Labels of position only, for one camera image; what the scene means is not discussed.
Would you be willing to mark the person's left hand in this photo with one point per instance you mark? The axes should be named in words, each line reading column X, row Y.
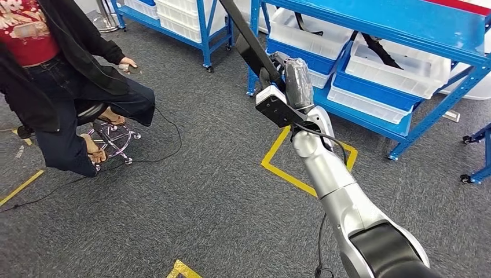
column 126, row 62

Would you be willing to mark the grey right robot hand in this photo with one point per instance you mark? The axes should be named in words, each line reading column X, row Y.
column 299, row 84

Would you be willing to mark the small dark handheld controller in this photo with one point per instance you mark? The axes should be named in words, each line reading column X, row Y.
column 136, row 70

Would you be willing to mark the black plastic frame part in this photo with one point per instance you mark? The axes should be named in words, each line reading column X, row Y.
column 255, row 53

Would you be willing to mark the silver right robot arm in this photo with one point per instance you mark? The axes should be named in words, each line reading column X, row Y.
column 333, row 180

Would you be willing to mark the black curved strip part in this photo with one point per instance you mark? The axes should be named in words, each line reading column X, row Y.
column 303, row 27

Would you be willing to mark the chrome stool with black seat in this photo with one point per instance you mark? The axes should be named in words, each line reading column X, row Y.
column 90, row 111

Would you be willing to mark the person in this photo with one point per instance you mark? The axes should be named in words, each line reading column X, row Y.
column 57, row 84

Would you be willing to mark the red barrier belt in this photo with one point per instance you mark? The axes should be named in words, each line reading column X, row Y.
column 460, row 5

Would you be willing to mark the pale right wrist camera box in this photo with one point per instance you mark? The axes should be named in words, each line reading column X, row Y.
column 276, row 107

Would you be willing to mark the chrome post with round base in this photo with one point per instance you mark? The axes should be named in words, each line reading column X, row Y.
column 107, row 27

